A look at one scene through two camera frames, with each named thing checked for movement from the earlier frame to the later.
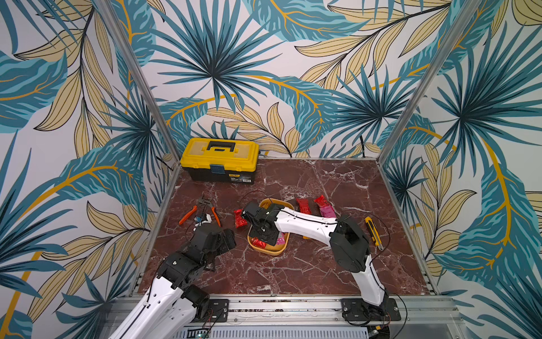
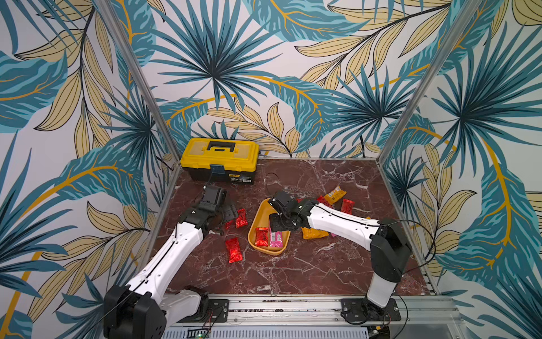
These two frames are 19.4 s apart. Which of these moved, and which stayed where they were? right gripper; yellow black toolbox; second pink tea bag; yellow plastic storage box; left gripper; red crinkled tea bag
Moved: left gripper; red crinkled tea bag; right gripper
Stayed: yellow plastic storage box; second pink tea bag; yellow black toolbox
